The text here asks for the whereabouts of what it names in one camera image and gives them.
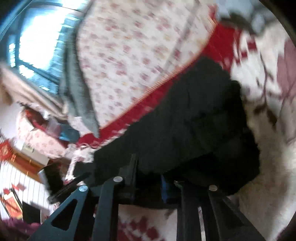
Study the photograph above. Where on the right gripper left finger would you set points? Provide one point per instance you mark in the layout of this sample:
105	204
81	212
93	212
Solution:
91	213

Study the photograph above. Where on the teal fleece garment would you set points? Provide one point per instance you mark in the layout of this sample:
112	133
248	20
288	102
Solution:
72	88

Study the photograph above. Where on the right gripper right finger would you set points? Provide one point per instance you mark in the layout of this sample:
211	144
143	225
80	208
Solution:
204	214

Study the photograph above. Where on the floral quilt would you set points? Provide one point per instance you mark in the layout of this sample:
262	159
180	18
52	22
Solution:
128	48

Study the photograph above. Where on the window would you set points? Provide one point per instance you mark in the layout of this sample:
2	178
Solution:
33	36

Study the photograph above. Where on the left forearm magenta sleeve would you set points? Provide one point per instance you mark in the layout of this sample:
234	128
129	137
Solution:
17	229

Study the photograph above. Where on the black pants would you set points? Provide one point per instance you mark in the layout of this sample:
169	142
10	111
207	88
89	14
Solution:
198	134

